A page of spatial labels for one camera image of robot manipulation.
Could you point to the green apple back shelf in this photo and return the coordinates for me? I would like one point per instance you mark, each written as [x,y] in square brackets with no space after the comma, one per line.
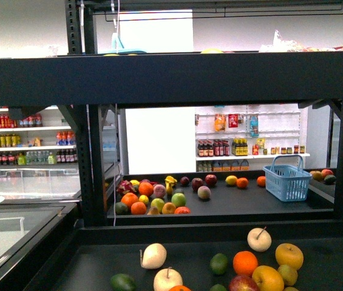
[178,199]

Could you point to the peach fruit back shelf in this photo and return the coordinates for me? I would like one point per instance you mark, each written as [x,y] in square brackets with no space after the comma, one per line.
[204,192]

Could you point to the yellow lemon back shelf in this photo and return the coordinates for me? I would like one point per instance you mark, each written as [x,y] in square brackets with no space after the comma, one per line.
[231,180]

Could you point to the orange beside back lemon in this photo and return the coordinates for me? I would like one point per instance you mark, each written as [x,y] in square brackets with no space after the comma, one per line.
[242,183]

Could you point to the black metal display shelf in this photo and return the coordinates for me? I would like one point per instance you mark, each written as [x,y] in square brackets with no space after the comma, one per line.
[86,258]

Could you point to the dark red apple back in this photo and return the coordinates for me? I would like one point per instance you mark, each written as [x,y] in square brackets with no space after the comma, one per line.
[211,180]

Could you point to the white sauce shelving unit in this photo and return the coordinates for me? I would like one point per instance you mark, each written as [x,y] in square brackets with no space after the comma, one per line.
[248,137]

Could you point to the white pear left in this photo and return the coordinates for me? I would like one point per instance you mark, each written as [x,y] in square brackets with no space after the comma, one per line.
[153,257]

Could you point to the small blue background basket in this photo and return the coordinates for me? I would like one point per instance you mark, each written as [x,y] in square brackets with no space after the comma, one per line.
[286,182]

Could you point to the white drinks shelving unit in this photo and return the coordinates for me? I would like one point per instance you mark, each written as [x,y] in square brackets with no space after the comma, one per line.
[44,138]

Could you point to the green lime upper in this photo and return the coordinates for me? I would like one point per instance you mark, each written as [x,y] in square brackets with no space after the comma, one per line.
[219,264]

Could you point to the green lime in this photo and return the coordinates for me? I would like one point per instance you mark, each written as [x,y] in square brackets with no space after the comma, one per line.
[219,264]
[218,287]

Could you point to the white pear with stem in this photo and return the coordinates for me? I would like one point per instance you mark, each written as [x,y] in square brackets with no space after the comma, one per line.
[259,239]

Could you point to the white pear front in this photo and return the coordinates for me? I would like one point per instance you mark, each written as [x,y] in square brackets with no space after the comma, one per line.
[166,279]

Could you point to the orange fruit front tray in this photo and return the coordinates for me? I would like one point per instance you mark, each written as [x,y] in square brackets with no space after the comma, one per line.
[245,263]

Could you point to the glass freezer chest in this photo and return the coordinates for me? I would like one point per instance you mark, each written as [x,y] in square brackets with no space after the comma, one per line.
[33,198]

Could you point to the green avocado front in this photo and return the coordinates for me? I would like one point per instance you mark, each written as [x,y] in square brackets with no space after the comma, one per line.
[123,282]

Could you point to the green lime lower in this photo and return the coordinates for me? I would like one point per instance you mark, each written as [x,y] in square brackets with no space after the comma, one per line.
[218,287]

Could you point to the red apple front tray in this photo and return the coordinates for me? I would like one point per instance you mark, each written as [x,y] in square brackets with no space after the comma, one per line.
[243,283]

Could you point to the yellow apple upper right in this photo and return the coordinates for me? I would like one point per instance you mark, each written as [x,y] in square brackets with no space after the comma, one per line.
[289,254]

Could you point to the yellow apple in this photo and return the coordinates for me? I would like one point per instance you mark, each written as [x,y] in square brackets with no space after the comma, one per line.
[289,254]
[268,278]

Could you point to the yellow apple centre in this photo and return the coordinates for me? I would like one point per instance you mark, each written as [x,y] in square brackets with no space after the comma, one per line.
[268,278]

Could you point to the yellow-green pear upper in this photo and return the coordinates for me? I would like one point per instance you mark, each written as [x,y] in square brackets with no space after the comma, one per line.
[289,274]

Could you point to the yellow-green pear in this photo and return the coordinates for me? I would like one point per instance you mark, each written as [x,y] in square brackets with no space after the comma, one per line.
[290,288]
[289,274]

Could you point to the yellow-green pear lower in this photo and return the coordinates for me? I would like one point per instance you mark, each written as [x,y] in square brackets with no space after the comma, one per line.
[290,288]

